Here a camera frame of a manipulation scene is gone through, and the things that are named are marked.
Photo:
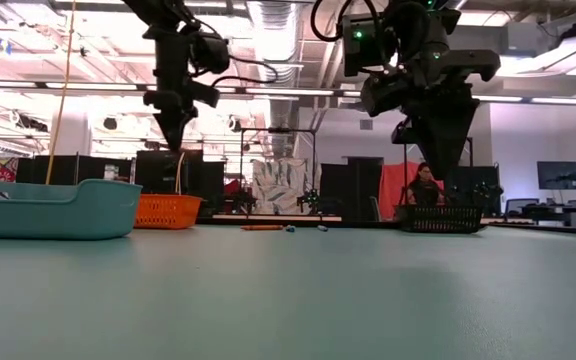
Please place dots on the dark computer monitor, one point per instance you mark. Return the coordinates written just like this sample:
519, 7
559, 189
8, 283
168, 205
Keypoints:
560, 175

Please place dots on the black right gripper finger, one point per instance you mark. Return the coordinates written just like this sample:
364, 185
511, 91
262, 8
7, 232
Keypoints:
388, 97
453, 115

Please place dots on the low black partition panel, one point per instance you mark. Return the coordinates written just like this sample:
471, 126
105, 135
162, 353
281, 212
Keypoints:
68, 170

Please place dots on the orange crayon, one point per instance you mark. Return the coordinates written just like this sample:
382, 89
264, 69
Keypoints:
263, 227

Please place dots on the ribbed silver ceiling duct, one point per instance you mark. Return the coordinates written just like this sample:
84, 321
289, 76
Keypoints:
283, 30

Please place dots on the black table edge rail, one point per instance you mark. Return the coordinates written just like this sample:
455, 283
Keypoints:
228, 220

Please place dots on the teal plastic bin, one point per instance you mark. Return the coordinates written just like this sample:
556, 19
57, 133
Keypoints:
43, 215

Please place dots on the small white container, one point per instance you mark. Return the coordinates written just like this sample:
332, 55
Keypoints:
111, 172

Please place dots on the black plastic mesh basket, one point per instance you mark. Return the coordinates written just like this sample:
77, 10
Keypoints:
440, 220

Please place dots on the long ceiling light bar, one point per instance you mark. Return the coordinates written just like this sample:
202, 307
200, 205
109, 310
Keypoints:
93, 86

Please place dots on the small black green robot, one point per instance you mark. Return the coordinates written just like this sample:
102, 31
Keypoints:
309, 200

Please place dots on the grey office chair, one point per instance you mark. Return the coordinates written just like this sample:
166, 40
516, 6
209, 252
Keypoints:
520, 206

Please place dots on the grey rectangular ceiling duct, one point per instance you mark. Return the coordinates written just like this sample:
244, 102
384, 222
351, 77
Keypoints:
518, 40

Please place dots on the small black robot rig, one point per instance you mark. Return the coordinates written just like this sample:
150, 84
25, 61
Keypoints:
240, 202

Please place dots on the orange plastic basket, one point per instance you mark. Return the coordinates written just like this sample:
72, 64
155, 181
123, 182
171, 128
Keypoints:
168, 212

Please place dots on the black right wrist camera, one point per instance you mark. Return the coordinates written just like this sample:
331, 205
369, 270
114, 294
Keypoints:
402, 132

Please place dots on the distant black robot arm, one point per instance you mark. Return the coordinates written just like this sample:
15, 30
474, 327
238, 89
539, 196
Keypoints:
483, 192

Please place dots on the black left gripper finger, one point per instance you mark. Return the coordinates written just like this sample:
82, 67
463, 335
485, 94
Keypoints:
203, 95
163, 102

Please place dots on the white leaf patterned cloth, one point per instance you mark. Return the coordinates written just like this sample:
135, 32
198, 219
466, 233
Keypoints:
280, 185

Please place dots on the person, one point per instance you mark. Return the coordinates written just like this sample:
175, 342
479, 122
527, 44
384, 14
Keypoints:
424, 190

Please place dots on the white pillar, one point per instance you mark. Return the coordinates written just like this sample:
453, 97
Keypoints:
75, 135

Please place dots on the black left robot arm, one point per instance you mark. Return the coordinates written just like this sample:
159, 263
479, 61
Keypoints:
163, 15

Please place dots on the orange red hanging cloth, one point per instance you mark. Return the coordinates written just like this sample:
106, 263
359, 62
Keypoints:
393, 185

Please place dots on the tall black partition panel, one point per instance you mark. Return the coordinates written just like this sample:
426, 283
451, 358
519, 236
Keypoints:
158, 175

